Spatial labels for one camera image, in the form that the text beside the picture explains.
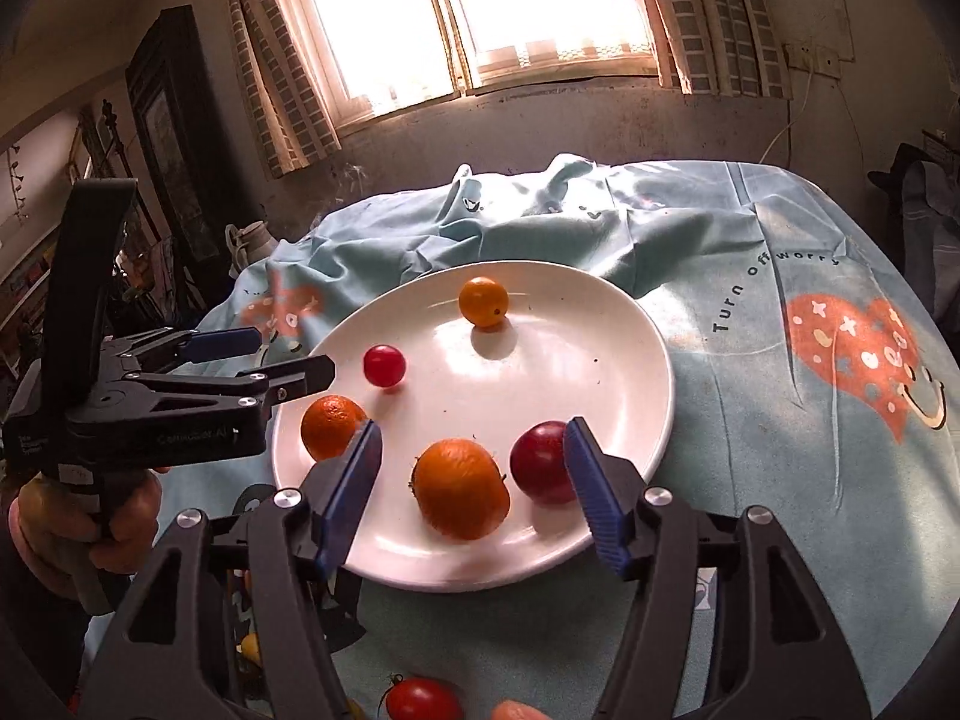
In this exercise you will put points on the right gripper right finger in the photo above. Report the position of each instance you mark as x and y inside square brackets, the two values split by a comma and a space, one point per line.
[777, 650]

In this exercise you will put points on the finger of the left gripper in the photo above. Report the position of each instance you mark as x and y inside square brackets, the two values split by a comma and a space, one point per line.
[148, 395]
[162, 350]

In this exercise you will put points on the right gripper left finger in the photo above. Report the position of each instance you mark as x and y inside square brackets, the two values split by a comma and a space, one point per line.
[171, 651]

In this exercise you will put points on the red cherry tomato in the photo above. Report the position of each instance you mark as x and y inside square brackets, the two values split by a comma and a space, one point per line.
[384, 366]

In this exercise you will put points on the large mandarin orange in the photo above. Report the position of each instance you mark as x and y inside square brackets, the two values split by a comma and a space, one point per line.
[459, 489]

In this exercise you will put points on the red tomato with stem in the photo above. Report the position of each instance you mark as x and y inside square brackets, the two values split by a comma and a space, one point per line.
[418, 698]

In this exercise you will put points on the orange fruit pair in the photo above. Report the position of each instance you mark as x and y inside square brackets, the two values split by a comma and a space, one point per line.
[483, 302]

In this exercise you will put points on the person's left hand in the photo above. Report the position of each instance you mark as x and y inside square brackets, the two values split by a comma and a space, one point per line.
[45, 522]

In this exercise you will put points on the person's right hand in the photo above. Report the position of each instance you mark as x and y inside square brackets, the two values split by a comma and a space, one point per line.
[513, 710]

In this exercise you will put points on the dark framed picture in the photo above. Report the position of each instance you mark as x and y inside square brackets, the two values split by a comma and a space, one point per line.
[193, 171]

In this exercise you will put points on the white oval plate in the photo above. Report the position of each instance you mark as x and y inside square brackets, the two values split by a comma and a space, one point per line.
[571, 345]

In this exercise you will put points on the light blue patterned tablecloth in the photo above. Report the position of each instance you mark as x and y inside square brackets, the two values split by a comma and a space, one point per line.
[809, 376]

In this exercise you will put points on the left checkered curtain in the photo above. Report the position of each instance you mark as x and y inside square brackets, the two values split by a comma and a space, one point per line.
[280, 84]

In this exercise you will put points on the checkered curtain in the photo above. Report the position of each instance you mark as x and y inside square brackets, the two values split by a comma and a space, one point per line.
[722, 47]
[280, 84]

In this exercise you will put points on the window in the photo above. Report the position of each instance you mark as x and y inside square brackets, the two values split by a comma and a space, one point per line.
[379, 56]

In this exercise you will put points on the right checkered curtain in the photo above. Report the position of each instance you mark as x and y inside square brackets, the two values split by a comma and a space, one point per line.
[722, 47]

